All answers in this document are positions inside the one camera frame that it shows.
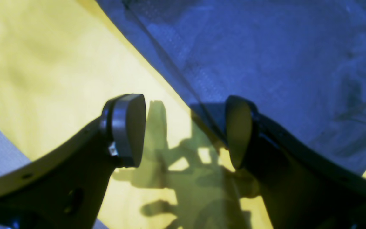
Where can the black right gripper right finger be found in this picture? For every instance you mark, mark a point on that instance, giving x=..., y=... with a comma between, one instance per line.
x=300, y=188

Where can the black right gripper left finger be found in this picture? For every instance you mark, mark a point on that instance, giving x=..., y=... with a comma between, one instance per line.
x=65, y=188

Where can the dark grey T-shirt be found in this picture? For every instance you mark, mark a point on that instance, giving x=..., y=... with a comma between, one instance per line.
x=303, y=62

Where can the yellow table cloth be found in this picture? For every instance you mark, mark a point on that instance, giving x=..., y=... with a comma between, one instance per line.
x=60, y=61

